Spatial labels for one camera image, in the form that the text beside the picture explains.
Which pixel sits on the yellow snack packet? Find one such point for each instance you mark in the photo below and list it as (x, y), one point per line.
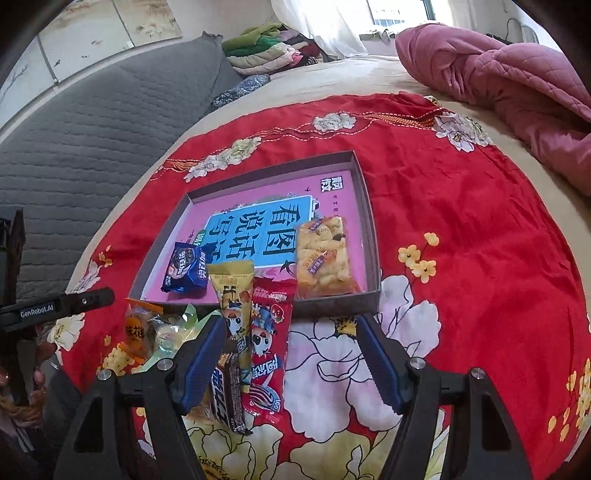
(233, 295)

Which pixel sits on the green clear candy packet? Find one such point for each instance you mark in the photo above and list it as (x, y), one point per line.
(175, 332)

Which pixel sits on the pink quilt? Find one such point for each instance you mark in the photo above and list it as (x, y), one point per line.
(508, 78)

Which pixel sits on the stack of folded clothes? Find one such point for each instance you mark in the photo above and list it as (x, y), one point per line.
(263, 50)

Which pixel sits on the red snack packet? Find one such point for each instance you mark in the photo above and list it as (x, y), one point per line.
(268, 350)

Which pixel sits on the blue snack packet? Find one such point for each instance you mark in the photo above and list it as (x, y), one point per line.
(184, 270)

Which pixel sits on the clear packet of yellow puffs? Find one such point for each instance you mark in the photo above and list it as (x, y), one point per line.
(323, 258)

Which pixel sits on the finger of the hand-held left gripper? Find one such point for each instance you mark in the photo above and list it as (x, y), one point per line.
(85, 300)

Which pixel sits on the beige bed sheet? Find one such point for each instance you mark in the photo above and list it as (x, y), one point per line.
(346, 76)

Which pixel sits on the floral wall painting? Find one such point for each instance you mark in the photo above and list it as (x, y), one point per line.
(92, 27)

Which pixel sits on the grey quilted headboard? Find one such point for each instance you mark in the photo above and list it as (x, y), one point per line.
(92, 138)

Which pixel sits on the white curtain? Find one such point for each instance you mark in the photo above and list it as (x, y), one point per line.
(318, 23)

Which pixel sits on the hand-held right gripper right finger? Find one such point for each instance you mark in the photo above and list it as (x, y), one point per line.
(381, 364)

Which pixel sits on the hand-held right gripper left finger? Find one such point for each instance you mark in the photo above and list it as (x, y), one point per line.
(203, 364)

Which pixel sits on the person's left hand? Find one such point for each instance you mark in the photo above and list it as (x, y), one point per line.
(39, 377)

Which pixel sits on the brown chocolate bar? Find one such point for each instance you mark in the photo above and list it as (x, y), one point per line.
(226, 397)

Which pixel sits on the window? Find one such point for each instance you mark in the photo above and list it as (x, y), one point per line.
(401, 11)

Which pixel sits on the red floral cloth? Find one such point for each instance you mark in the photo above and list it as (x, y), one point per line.
(461, 207)

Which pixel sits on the pink cardboard box tray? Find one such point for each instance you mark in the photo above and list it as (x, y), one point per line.
(364, 221)

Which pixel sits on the orange clear snack packet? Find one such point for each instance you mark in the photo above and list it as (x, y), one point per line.
(136, 337)

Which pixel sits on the blue patterned pillow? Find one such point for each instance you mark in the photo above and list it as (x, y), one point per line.
(240, 90)

